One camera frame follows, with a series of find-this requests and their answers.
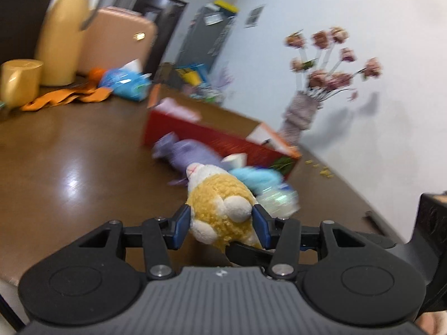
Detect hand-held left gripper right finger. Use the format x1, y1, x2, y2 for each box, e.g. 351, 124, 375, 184
252, 204, 366, 281

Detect blue tissue pack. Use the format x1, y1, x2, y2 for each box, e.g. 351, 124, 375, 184
99, 60, 153, 102

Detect wall picture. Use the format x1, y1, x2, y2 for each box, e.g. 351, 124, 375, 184
244, 5, 266, 29

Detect yellow box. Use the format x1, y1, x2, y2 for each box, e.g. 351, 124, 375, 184
213, 0, 240, 13

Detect dark wooden door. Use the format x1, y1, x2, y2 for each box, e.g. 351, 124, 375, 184
133, 0, 188, 75

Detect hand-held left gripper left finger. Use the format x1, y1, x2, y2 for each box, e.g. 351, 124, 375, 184
77, 204, 192, 281

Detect grey refrigerator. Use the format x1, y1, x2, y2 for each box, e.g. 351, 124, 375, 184
176, 5, 238, 77

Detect clear plastic bag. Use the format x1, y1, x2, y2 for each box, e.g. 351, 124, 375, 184
258, 181, 301, 217

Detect purple feather decoration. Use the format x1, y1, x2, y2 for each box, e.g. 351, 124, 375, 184
213, 66, 233, 88

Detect blue and yellow bags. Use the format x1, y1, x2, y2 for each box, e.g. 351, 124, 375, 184
175, 63, 207, 86

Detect yellow thermos jug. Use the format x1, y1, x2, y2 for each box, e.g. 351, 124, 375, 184
35, 0, 105, 87

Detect orange fruit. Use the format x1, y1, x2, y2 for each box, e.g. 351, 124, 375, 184
87, 68, 106, 84

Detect yellow mug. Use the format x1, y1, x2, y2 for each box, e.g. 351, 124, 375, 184
0, 59, 43, 107

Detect black paper bag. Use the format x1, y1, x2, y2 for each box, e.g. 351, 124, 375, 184
0, 0, 64, 64

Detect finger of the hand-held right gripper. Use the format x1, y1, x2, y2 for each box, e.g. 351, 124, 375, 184
226, 241, 277, 267

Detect yellow plush toy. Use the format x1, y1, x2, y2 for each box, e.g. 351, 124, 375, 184
185, 163, 262, 252

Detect light blue fluffy cloth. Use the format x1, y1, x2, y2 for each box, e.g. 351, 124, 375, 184
230, 167, 282, 193

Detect dried pink roses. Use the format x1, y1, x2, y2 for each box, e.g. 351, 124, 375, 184
284, 26, 383, 104

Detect pink suitcase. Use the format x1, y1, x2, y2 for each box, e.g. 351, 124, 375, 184
77, 6, 158, 76

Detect red cardboard box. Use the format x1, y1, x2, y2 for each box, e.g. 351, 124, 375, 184
143, 85, 303, 179

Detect yellow crumbs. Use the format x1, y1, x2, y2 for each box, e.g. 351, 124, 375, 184
305, 160, 336, 179

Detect black phone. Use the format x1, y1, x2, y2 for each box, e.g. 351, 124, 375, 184
365, 211, 385, 235

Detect grey ribbed vase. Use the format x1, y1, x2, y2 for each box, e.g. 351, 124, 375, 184
279, 91, 324, 147

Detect lavender towel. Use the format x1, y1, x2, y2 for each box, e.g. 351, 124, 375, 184
151, 132, 225, 183

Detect orange strap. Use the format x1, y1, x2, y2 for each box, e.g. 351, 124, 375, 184
19, 82, 113, 112

